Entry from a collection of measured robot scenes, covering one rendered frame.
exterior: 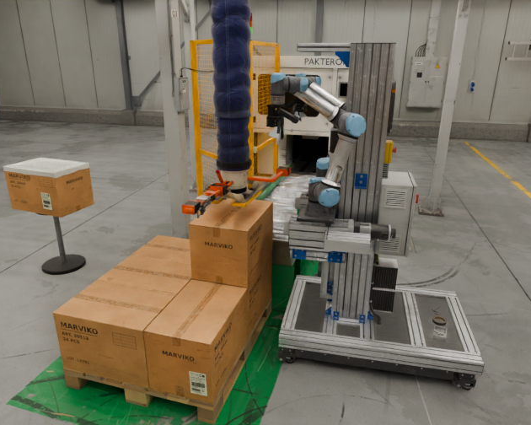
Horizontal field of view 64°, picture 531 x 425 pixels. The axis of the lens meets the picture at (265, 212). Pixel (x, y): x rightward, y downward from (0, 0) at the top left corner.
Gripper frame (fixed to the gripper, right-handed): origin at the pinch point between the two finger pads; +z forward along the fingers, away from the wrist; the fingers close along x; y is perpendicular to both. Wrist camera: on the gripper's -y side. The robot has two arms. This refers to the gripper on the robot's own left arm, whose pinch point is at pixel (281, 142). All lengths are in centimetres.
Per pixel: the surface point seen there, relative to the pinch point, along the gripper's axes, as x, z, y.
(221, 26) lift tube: -29, -59, 41
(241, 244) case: -10, 67, 25
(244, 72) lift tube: -34, -34, 29
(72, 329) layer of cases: 43, 107, 113
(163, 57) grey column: -155, -42, 135
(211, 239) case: -12, 66, 45
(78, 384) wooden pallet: 43, 147, 116
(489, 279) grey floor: -165, 152, -173
